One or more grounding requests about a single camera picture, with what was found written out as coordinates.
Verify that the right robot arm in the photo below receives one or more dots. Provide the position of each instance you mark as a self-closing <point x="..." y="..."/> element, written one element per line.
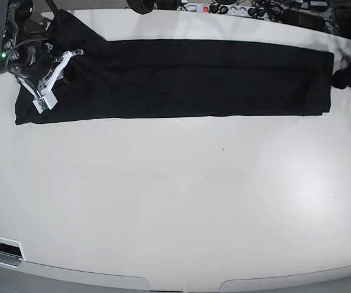
<point x="28" y="49"/>

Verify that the white power strip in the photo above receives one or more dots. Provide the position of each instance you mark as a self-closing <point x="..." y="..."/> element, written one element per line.
<point x="225" y="9"/>

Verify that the black power adapter box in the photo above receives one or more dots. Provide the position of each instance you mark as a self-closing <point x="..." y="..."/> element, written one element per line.
<point x="304" y="20"/>

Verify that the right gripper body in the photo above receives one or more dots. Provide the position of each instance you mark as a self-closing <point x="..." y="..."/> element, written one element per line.
<point x="47" y="61"/>

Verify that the grey slotted table fixture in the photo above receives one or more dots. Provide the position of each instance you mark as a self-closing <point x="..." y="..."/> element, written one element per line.
<point x="11" y="253"/>

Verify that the black t-shirt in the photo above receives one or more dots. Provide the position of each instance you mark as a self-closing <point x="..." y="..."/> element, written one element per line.
<point x="182" y="78"/>

